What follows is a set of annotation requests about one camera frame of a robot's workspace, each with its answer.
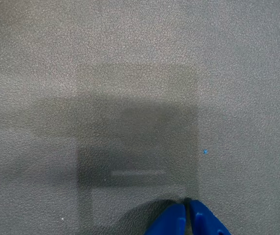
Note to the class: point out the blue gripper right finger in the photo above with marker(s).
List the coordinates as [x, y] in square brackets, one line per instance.
[203, 220]

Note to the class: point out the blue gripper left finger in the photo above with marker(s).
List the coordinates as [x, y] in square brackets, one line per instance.
[171, 222]

